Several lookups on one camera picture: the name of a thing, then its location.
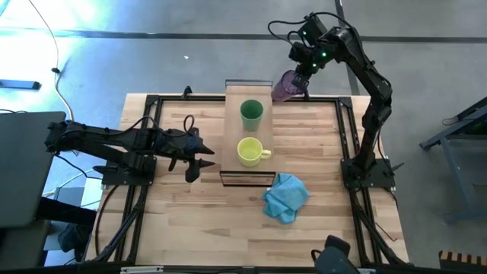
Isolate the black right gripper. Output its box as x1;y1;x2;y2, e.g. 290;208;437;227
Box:
288;39;325;88

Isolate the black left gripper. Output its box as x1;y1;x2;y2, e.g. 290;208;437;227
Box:
168;127;217;184

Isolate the purple transparent tumbler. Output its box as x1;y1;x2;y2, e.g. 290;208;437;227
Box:
270;69;307;103

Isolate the yellow mug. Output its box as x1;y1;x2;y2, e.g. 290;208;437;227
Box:
236;137;272;169

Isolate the green plastic cup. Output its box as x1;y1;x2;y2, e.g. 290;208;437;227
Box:
239;99;265;132

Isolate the black floor tape strip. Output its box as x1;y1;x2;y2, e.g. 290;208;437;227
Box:
334;0;361;96

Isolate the blue cloth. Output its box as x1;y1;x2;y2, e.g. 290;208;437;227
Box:
261;173;311;225

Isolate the white box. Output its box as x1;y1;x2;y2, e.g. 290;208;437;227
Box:
53;177;103;209

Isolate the dark cloth bundle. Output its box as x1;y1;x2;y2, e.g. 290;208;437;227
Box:
56;222;91;254

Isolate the dark grey device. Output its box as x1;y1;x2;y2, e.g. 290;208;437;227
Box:
310;234;361;274

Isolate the grey desk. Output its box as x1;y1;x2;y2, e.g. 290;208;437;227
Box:
0;111;68;229

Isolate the blue-grey metal cart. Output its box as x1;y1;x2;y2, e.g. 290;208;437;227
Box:
419;97;487;224

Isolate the black flat bar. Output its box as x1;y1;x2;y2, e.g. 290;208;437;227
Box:
0;78;42;91

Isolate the orange black striped block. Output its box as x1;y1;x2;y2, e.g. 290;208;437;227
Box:
438;250;487;272

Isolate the wooden shelf with black frame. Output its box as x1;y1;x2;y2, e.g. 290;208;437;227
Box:
219;78;277;187

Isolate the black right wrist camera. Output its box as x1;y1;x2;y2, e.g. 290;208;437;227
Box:
298;12;329;43

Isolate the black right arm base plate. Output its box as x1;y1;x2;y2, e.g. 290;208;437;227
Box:
341;158;396;190

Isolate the white floor cable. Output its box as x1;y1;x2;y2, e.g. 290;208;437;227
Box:
28;0;75;126

